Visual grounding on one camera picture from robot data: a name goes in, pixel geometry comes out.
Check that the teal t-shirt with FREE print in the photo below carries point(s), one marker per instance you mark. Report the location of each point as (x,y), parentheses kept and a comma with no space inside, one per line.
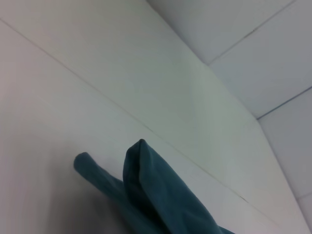
(158,190)

